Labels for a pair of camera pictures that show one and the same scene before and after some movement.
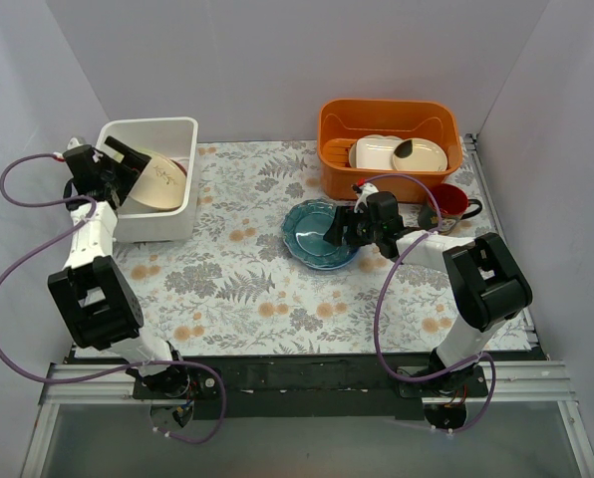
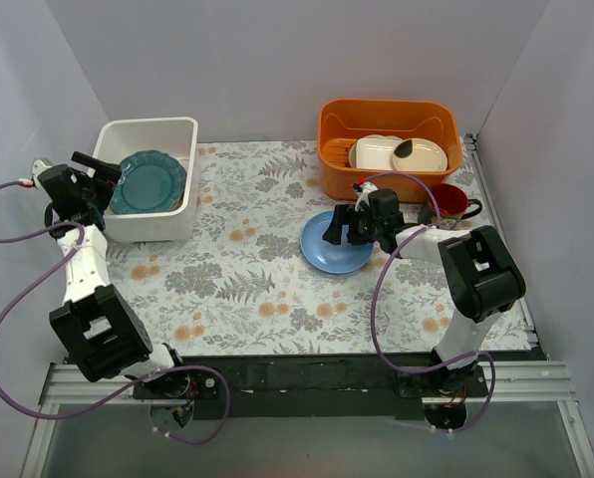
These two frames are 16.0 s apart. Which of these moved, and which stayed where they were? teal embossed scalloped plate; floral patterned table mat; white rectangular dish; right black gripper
Moved: teal embossed scalloped plate
Stayed: right black gripper; white rectangular dish; floral patterned table mat
